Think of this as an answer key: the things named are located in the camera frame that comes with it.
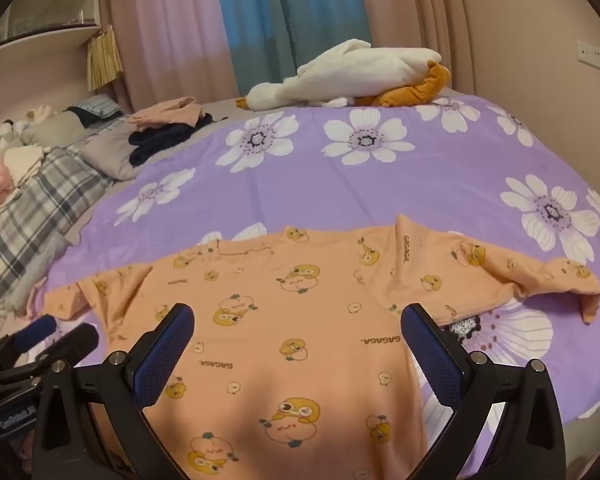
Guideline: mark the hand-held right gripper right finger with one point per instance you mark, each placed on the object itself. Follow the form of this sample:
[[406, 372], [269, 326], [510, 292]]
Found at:
[[430, 355]]

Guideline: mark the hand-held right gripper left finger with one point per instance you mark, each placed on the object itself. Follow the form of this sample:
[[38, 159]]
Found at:
[[162, 355]]

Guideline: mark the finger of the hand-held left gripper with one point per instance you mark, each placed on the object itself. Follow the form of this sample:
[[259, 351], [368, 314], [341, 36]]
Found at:
[[35, 333], [77, 341]]

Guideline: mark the orange cartoon print shirt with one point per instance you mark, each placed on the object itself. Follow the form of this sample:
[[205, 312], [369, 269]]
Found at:
[[305, 310]]

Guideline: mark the folded navy clothes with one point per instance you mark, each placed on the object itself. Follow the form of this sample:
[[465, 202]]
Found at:
[[165, 142]]

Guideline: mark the folded pink clothes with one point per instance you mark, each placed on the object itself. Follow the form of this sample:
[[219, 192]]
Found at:
[[167, 112]]

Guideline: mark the grey plaid blanket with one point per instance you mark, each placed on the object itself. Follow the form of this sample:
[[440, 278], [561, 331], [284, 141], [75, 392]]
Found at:
[[35, 220]]

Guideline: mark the cream cloth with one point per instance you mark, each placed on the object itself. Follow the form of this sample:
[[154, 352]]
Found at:
[[25, 162]]

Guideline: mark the purple floral blanket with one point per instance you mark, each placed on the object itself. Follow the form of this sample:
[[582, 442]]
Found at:
[[380, 185]]

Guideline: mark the grey pillow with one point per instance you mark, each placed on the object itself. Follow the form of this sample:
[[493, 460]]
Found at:
[[110, 152]]

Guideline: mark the small white plush toys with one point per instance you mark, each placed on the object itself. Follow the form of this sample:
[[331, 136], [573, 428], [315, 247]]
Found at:
[[17, 127]]

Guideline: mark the beige pillow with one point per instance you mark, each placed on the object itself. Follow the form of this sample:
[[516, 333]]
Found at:
[[55, 127]]

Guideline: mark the yellow pleated fabric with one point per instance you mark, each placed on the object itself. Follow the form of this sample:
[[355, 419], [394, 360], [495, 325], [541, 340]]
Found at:
[[105, 60]]

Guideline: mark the white goose plush toy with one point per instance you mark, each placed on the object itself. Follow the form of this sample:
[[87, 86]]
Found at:
[[360, 72]]

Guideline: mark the beige pink curtain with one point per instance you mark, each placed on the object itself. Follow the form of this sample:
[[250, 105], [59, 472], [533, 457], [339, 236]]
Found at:
[[420, 5]]

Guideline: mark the blue curtain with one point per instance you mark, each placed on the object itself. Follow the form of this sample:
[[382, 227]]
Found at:
[[280, 20]]

